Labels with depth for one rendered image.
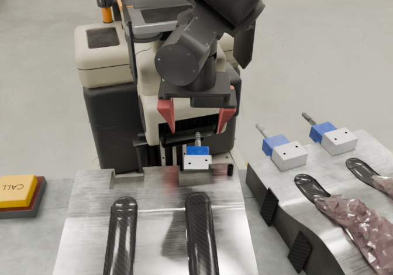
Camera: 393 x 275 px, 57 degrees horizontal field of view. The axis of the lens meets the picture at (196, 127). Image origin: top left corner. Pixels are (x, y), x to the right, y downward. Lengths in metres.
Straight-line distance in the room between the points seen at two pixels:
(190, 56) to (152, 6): 0.36
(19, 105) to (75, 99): 0.34
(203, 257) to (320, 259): 0.16
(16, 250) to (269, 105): 1.87
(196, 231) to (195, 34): 0.27
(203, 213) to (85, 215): 0.17
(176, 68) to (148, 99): 0.47
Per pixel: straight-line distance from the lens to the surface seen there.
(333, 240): 0.53
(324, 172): 0.68
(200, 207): 0.55
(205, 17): 0.48
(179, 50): 0.43
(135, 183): 0.62
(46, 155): 2.07
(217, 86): 0.56
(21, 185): 0.71
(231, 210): 0.55
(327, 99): 2.46
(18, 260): 0.66
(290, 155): 0.65
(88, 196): 0.58
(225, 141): 1.44
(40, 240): 0.67
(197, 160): 0.66
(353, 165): 0.72
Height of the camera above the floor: 1.32
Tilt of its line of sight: 39 degrees down
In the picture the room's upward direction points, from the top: straight up
